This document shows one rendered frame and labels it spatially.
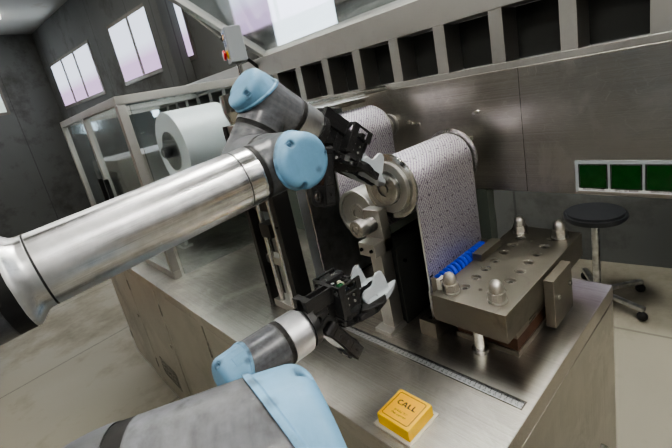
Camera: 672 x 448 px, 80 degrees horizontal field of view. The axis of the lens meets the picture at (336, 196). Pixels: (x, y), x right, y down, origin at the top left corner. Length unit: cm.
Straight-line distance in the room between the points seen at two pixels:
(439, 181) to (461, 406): 45
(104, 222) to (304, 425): 28
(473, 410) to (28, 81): 979
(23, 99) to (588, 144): 968
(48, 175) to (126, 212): 949
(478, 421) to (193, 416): 59
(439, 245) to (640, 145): 44
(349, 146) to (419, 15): 54
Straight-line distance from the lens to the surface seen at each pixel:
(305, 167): 50
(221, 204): 48
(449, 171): 96
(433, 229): 93
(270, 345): 65
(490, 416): 82
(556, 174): 107
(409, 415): 79
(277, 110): 65
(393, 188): 86
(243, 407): 30
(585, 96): 101
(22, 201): 986
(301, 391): 29
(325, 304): 70
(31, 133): 994
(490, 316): 83
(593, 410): 120
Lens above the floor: 148
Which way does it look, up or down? 15 degrees down
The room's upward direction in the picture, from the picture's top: 12 degrees counter-clockwise
